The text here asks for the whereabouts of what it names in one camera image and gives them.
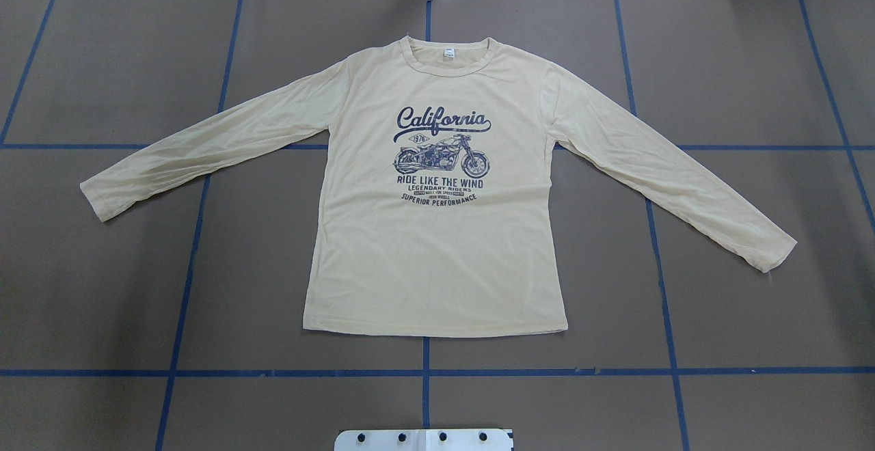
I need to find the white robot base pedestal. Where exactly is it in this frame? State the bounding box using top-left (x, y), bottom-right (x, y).
top-left (334, 427), bottom-right (515, 450)

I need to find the cream long-sleeve printed shirt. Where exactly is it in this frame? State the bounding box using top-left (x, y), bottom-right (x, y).
top-left (79, 37), bottom-right (796, 337)

